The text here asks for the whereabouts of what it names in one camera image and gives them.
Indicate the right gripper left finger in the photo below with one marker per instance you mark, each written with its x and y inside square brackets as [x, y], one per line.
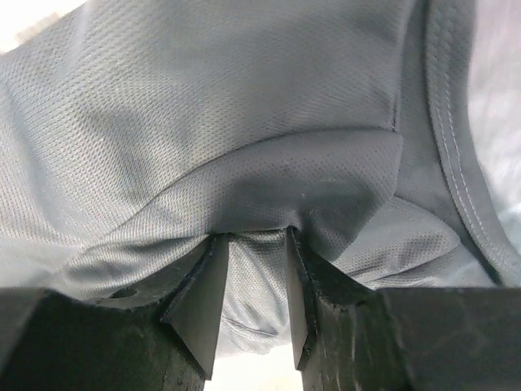
[157, 334]

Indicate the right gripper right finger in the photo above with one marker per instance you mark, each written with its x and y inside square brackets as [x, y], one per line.
[348, 337]

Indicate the dark grey t-shirt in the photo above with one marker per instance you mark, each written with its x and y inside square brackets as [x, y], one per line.
[133, 130]

